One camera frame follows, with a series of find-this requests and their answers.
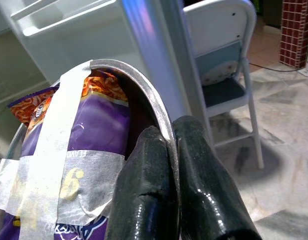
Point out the red brick-patterned pillar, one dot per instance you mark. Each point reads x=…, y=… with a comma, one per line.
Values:
x=293, y=32

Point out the round aluminium bowl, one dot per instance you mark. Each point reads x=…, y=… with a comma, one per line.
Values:
x=153, y=100

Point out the wide masking tape strip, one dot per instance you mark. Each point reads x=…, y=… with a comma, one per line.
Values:
x=93, y=175

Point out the long masking tape strip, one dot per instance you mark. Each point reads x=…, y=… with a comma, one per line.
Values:
x=51, y=140

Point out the purple snack packet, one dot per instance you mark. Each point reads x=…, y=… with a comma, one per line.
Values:
x=98, y=125

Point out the white small fridge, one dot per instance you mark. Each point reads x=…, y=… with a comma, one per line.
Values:
x=98, y=32

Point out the light blue patterned cushion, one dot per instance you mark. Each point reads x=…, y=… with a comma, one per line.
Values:
x=218, y=65

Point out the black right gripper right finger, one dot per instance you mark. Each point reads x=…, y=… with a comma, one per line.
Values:
x=208, y=190

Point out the white metal folding chair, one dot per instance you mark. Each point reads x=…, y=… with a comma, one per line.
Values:
x=218, y=22

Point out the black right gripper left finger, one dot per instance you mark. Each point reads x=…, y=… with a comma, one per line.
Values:
x=148, y=190

